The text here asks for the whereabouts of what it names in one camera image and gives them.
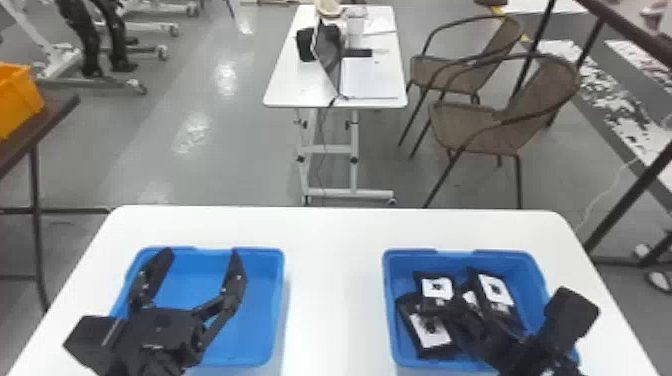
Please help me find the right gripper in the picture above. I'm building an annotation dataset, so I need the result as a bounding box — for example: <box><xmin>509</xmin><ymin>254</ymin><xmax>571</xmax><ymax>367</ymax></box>
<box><xmin>446</xmin><ymin>300</ymin><xmax>585</xmax><ymax>376</ymax></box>

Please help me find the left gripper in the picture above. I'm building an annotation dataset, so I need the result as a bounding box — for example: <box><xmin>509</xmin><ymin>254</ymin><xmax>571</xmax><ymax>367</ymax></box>
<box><xmin>111</xmin><ymin>247</ymin><xmax>249</xmax><ymax>376</ymax></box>

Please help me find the black part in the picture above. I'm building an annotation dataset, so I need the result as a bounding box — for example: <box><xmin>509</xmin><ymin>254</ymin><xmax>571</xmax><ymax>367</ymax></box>
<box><xmin>394</xmin><ymin>294</ymin><xmax>460</xmax><ymax>360</ymax></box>
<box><xmin>412</xmin><ymin>270</ymin><xmax>456</xmax><ymax>315</ymax></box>
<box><xmin>467</xmin><ymin>266</ymin><xmax>524</xmax><ymax>331</ymax></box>

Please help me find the blue tray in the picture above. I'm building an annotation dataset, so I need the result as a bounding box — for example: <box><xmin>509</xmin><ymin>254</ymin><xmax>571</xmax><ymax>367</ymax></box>
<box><xmin>382</xmin><ymin>248</ymin><xmax>581</xmax><ymax>369</ymax></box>
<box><xmin>109</xmin><ymin>246</ymin><xmax>286</xmax><ymax>368</ymax></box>

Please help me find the brown chair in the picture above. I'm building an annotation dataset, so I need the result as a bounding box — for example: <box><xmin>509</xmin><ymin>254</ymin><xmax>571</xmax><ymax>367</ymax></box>
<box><xmin>408</xmin><ymin>51</ymin><xmax>582</xmax><ymax>210</ymax></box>
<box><xmin>397</xmin><ymin>13</ymin><xmax>527</xmax><ymax>149</ymax></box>

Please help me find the dark side table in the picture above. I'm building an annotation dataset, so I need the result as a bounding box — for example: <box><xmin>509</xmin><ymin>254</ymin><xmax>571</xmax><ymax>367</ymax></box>
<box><xmin>510</xmin><ymin>0</ymin><xmax>672</xmax><ymax>270</ymax></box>
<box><xmin>0</xmin><ymin>93</ymin><xmax>113</xmax><ymax>315</ymax></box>

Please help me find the white side table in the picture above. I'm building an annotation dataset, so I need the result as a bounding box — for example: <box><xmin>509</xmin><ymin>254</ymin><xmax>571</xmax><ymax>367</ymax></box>
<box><xmin>261</xmin><ymin>4</ymin><xmax>410</xmax><ymax>207</ymax></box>

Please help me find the yellow tray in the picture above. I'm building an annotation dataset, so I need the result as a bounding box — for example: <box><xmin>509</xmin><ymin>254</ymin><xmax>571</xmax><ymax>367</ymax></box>
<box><xmin>0</xmin><ymin>61</ymin><xmax>47</xmax><ymax>142</ymax></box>

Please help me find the black pouch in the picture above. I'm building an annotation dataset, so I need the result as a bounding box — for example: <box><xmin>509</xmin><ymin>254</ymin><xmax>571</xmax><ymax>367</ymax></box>
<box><xmin>295</xmin><ymin>27</ymin><xmax>318</xmax><ymax>64</ymax></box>

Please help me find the grey laptop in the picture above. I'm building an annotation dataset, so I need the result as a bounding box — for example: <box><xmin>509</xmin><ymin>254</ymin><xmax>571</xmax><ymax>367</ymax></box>
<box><xmin>312</xmin><ymin>22</ymin><xmax>401</xmax><ymax>102</ymax></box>

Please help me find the white cup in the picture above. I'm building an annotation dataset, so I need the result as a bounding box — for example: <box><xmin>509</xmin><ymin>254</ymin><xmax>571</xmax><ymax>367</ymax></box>
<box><xmin>344</xmin><ymin>7</ymin><xmax>368</xmax><ymax>47</ymax></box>

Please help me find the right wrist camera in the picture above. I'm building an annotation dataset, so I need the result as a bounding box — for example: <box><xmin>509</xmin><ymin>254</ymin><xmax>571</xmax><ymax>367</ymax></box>
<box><xmin>540</xmin><ymin>285</ymin><xmax>601</xmax><ymax>359</ymax></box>

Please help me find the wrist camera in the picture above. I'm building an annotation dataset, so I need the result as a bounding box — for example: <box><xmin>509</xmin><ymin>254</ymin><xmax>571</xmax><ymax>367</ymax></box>
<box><xmin>62</xmin><ymin>314</ymin><xmax>130</xmax><ymax>371</ymax></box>
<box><xmin>540</xmin><ymin>285</ymin><xmax>601</xmax><ymax>359</ymax></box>

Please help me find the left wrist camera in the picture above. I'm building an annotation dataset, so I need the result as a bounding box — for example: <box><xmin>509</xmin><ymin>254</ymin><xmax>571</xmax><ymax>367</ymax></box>
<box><xmin>62</xmin><ymin>314</ymin><xmax>130</xmax><ymax>371</ymax></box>

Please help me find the white cable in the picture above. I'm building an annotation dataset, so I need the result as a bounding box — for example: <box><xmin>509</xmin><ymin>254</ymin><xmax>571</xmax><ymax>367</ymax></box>
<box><xmin>573</xmin><ymin>156</ymin><xmax>641</xmax><ymax>236</ymax></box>

